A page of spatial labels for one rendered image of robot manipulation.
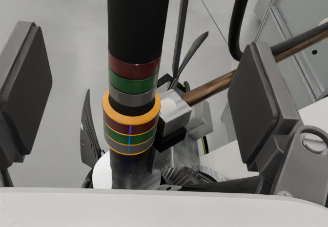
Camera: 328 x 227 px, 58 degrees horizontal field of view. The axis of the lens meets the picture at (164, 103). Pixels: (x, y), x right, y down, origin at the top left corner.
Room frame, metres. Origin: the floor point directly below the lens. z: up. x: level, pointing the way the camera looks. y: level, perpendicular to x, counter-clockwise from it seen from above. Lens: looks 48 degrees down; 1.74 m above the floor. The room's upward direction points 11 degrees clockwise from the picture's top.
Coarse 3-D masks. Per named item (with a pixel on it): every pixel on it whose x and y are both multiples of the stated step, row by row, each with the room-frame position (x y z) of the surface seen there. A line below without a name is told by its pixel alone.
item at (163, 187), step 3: (159, 186) 0.26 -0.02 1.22; (162, 186) 0.26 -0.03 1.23; (165, 186) 0.26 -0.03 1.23; (168, 186) 0.26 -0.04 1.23; (171, 186) 0.25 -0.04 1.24; (174, 186) 0.25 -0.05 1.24; (177, 186) 0.25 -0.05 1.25; (180, 186) 0.25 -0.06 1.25; (162, 189) 0.25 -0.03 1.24; (165, 189) 0.24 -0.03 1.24; (171, 189) 0.24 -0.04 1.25; (174, 189) 0.24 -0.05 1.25; (177, 189) 0.24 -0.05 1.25
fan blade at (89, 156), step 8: (88, 96) 0.51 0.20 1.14; (88, 104) 0.48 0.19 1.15; (88, 112) 0.46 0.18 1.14; (88, 120) 0.45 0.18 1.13; (88, 128) 0.43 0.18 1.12; (80, 136) 0.48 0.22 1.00; (88, 136) 0.42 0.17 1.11; (96, 136) 0.38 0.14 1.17; (80, 144) 0.46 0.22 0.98; (88, 144) 0.41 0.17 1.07; (96, 144) 0.36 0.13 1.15; (88, 152) 0.41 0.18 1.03; (96, 152) 0.35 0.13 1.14; (88, 160) 0.41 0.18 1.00; (96, 160) 0.36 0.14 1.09
